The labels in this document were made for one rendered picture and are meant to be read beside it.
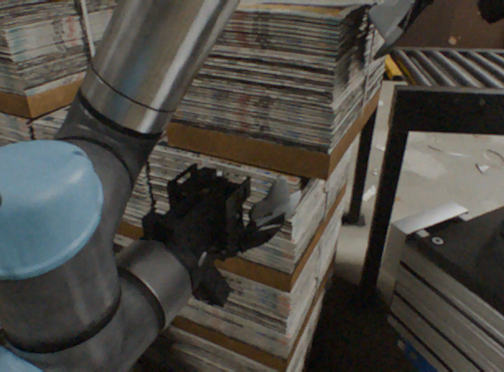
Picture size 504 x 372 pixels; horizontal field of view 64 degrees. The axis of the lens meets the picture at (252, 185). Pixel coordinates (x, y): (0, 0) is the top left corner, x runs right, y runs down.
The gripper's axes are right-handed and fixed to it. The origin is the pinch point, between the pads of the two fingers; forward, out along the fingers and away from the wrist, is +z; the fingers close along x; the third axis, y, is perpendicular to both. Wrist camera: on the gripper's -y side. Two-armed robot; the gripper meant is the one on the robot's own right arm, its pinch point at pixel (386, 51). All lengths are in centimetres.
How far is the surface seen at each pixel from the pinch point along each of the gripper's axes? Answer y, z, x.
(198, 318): -4, 62, 18
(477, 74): -25, 8, -72
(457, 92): -21, 10, -50
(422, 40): -15, 67, -372
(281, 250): -6.8, 30.0, 18.6
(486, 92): -27, 7, -53
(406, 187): -52, 84, -138
